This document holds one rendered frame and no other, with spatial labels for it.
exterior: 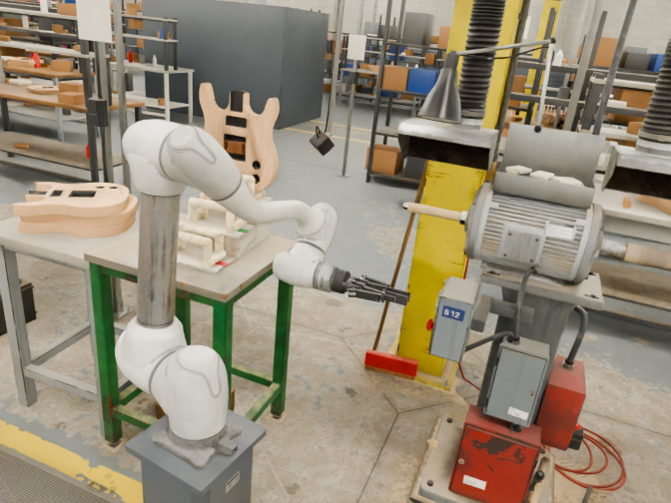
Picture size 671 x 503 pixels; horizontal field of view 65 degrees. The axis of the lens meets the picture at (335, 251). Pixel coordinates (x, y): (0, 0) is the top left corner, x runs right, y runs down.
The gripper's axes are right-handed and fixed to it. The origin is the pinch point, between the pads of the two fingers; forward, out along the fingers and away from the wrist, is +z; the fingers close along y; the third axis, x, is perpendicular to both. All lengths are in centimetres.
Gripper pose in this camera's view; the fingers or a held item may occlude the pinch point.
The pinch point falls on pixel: (397, 296)
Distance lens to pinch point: 160.8
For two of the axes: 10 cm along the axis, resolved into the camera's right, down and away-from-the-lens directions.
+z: 9.2, 2.3, -3.1
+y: -3.8, 3.2, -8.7
